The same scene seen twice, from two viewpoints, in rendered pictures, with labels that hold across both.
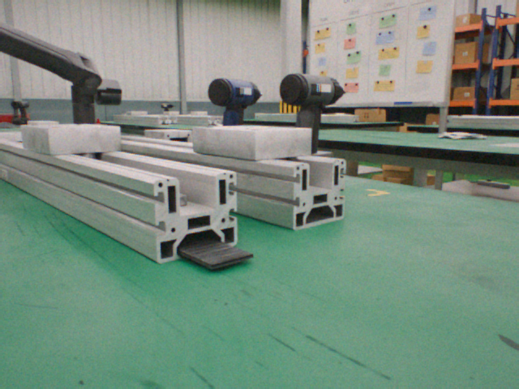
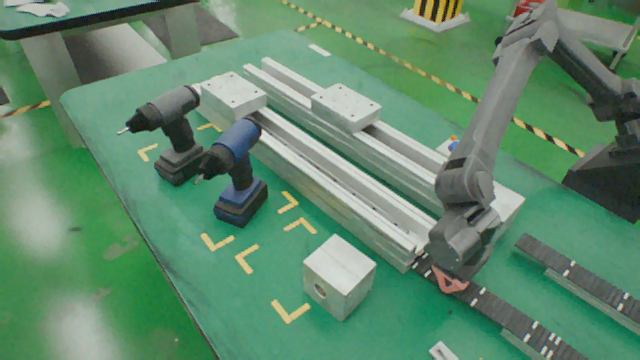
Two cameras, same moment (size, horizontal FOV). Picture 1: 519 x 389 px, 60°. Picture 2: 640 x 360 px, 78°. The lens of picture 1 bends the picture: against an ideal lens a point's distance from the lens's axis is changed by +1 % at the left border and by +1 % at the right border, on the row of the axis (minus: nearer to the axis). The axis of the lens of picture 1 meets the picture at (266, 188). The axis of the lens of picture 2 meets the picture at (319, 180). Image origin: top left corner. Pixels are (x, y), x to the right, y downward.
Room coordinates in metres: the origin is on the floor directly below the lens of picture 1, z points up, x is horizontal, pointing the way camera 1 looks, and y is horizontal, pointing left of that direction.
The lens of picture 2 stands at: (1.67, 0.20, 1.47)
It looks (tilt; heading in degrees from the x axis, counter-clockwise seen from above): 43 degrees down; 175
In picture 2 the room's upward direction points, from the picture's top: 3 degrees clockwise
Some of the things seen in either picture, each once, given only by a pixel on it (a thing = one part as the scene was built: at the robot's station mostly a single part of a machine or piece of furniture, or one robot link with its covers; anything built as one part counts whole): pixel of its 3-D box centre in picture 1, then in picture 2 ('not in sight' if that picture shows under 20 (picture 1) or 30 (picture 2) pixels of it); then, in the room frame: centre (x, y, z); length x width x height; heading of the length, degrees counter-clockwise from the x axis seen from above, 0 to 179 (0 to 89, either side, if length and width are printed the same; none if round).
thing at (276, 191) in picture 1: (172, 165); (292, 155); (0.89, 0.19, 0.82); 0.80 x 0.10 x 0.09; 41
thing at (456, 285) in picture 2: not in sight; (453, 273); (1.26, 0.49, 0.84); 0.07 x 0.07 x 0.09; 41
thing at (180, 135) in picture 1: (165, 147); (342, 273); (1.25, 0.28, 0.83); 0.11 x 0.10 x 0.10; 135
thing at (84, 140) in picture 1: (70, 145); (345, 111); (0.76, 0.33, 0.87); 0.16 x 0.11 x 0.07; 41
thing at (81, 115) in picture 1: (83, 117); (468, 246); (1.25, 0.50, 0.91); 0.10 x 0.07 x 0.07; 131
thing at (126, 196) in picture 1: (72, 174); (343, 126); (0.76, 0.33, 0.82); 0.80 x 0.10 x 0.09; 41
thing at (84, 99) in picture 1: (84, 95); (476, 226); (1.26, 0.50, 0.97); 0.07 x 0.06 x 0.07; 129
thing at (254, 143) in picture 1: (250, 149); (233, 98); (0.70, 0.03, 0.87); 0.16 x 0.11 x 0.07; 41
